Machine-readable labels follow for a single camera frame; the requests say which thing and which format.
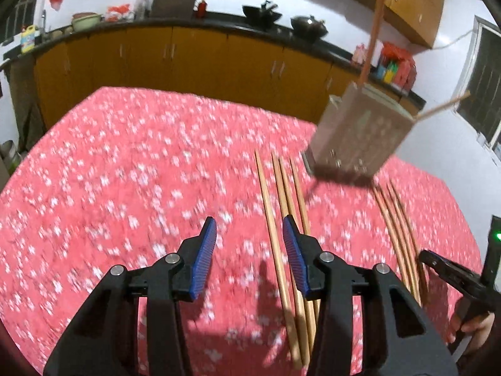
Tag left barred window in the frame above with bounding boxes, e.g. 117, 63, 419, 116
0, 0, 37, 45

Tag black countertop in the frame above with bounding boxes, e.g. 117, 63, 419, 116
0, 10, 427, 111

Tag red sauce bottle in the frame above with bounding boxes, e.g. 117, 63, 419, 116
196, 0, 207, 19

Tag red and white plastic bag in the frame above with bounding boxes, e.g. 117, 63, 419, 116
104, 3, 134, 22

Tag wooden chopstick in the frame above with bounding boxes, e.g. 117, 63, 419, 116
386, 183, 422, 306
372, 186, 413, 292
414, 90, 470, 122
376, 186, 421, 304
272, 154, 310, 367
255, 150, 302, 370
279, 158, 316, 354
390, 181, 428, 305
358, 0, 385, 88
290, 158, 320, 324

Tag red floral tablecloth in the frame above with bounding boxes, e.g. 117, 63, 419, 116
0, 86, 483, 376

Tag lower wooden kitchen cabinets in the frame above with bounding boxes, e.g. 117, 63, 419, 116
32, 25, 420, 130

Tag beige perforated utensil holder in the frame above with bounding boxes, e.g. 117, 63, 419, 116
302, 82, 414, 187

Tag black wok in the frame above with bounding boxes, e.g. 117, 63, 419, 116
242, 0, 283, 30

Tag right hand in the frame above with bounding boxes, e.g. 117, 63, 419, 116
446, 312, 495, 355

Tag green basin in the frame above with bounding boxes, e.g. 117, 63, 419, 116
71, 12, 102, 31

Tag black lidded pot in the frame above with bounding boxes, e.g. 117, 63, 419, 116
290, 15, 329, 43

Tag barred window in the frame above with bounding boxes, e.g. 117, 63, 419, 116
457, 17, 500, 156
0, 0, 37, 45

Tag right barred window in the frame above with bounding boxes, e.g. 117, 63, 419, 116
457, 17, 500, 156

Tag red bags and containers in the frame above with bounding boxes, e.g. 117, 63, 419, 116
375, 42, 417, 94

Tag dark cutting board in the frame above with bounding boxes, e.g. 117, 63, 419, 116
149, 0, 196, 19

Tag yellow detergent bottle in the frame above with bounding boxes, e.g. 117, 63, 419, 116
20, 25, 37, 54

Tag pink bottle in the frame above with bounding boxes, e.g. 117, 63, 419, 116
351, 43, 368, 69

